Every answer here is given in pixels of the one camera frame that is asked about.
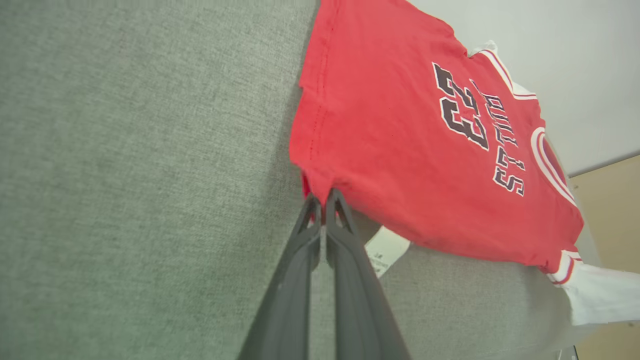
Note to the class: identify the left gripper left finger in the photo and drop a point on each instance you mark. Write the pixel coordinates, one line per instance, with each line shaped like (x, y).
(285, 300)

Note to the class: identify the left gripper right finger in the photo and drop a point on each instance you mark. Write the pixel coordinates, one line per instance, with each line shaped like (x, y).
(360, 300)

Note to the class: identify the red Bulls jersey shirt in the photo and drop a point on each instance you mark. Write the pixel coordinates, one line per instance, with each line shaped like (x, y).
(400, 150)

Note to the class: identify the grey fabric sofa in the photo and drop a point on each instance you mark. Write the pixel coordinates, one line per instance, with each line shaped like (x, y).
(125, 175)

